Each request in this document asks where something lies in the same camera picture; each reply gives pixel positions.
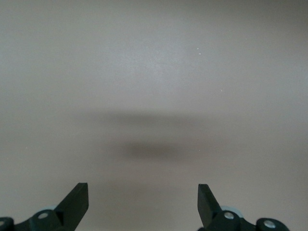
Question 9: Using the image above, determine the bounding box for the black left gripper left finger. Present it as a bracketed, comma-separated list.
[0, 182, 89, 231]

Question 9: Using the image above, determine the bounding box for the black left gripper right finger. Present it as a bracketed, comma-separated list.
[197, 184, 291, 231]

